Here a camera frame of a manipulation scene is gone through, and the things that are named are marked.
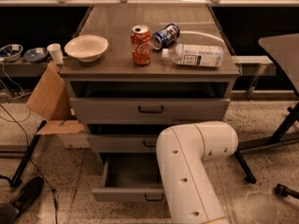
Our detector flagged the grey bottom drawer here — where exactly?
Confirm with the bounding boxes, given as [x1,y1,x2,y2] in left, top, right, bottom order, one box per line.
[92,153,164,202]

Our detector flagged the grey drawer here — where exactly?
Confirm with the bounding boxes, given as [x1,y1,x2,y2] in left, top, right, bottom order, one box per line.
[92,153,164,202]
[70,97,230,124]
[87,134,157,153]

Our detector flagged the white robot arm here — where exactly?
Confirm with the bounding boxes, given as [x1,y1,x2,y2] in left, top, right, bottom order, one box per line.
[156,121,238,224]

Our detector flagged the grey drawer cabinet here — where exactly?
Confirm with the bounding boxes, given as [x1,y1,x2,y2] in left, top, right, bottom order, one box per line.
[59,3,241,161]

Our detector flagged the grey middle drawer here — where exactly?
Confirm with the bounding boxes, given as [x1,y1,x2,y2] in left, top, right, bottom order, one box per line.
[87,134,157,153]

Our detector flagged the grey top drawer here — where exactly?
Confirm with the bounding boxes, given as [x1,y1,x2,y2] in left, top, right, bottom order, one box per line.
[70,97,230,124]

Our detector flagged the clear plastic water bottle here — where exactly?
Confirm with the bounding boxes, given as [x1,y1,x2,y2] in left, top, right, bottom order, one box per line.
[162,44,223,68]

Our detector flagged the red cola can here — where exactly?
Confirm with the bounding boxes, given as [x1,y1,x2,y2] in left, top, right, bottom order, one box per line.
[131,24,151,65]

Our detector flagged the blue soda can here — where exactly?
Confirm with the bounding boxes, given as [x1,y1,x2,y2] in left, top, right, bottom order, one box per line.
[151,23,180,50]

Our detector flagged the white bowl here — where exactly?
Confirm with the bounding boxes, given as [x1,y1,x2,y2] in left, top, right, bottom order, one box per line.
[64,35,108,63]

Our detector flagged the brown cardboard box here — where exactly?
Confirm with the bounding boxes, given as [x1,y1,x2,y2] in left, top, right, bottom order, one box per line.
[26,62,90,148]

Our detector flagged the white paper cup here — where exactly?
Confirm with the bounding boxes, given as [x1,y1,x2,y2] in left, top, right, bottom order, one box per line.
[47,43,64,64]

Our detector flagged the black stand leg right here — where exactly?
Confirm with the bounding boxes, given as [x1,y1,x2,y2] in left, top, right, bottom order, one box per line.
[235,150,256,184]

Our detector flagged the black stand leg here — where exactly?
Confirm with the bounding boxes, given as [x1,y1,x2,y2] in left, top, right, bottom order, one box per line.
[235,150,256,184]
[9,133,40,188]

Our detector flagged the blue patterned bowl right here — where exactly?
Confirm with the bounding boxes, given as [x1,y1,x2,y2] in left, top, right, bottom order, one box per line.
[23,48,49,63]

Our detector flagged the blue patterned bowl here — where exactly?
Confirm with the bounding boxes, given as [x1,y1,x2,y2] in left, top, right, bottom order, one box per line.
[23,48,49,63]
[0,44,23,62]

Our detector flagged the blue patterned bowl left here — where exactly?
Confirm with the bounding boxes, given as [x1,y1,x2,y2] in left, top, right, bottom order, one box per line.
[0,44,23,62]

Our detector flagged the black stand leg left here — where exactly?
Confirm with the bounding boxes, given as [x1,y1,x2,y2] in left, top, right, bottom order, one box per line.
[9,133,40,188]

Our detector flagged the black shoe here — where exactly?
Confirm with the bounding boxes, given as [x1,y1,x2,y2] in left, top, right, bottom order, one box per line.
[0,176,44,224]

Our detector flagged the black cable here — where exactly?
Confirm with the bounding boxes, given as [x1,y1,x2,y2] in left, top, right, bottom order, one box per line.
[0,105,60,224]

